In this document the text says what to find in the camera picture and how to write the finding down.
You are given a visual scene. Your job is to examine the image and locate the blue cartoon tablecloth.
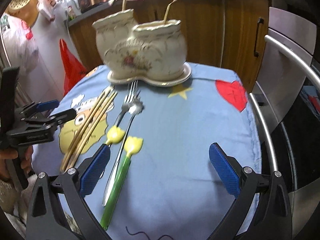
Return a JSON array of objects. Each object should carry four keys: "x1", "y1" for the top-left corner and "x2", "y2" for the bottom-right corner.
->
[{"x1": 32, "y1": 63, "x2": 262, "y2": 239}]

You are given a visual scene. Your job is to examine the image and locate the gold colander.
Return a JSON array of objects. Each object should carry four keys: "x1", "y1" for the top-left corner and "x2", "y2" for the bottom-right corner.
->
[{"x1": 5, "y1": 0, "x2": 39, "y2": 27}]

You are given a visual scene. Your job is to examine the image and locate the green yellow tulip spoon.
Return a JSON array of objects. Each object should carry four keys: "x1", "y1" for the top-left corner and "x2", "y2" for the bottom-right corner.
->
[{"x1": 100, "y1": 136, "x2": 143, "y2": 230}]

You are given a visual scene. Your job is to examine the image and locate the white plastic bag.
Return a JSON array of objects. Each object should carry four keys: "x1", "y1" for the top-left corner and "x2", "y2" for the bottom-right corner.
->
[{"x1": 1, "y1": 13, "x2": 39, "y2": 75}]

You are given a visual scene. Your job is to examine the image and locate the bamboo chopstick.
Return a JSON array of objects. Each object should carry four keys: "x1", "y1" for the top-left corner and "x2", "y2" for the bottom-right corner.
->
[
  {"x1": 79, "y1": 102, "x2": 113, "y2": 157},
  {"x1": 121, "y1": 0, "x2": 127, "y2": 11},
  {"x1": 64, "y1": 90, "x2": 117, "y2": 172},
  {"x1": 60, "y1": 87, "x2": 112, "y2": 172}
]

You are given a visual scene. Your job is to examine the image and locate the wooden base cabinets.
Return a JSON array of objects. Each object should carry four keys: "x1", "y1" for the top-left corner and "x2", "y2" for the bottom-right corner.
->
[{"x1": 68, "y1": 0, "x2": 271, "y2": 93}]

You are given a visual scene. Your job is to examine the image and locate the stainless steel oven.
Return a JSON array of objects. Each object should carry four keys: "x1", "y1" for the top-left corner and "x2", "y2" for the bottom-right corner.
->
[{"x1": 252, "y1": 7, "x2": 319, "y2": 239}]

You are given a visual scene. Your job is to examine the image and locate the gold metal fork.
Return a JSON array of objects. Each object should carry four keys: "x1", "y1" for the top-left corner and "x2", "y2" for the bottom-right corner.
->
[{"x1": 163, "y1": 0, "x2": 181, "y2": 23}]

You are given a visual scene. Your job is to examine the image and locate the person's left hand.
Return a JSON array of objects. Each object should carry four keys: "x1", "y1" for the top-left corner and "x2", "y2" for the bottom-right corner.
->
[{"x1": 1, "y1": 146, "x2": 34, "y2": 181}]

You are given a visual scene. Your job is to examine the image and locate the red plastic bag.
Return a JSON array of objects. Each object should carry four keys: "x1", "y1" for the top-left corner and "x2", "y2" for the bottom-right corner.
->
[{"x1": 59, "y1": 39, "x2": 87, "y2": 96}]

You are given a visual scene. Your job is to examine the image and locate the cream ceramic utensil holder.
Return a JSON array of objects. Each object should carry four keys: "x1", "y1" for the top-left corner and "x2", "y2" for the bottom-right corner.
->
[{"x1": 92, "y1": 9, "x2": 192, "y2": 87}]

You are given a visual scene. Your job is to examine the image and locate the silver metal fork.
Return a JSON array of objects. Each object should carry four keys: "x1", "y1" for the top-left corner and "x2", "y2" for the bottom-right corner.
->
[{"x1": 109, "y1": 80, "x2": 141, "y2": 140}]

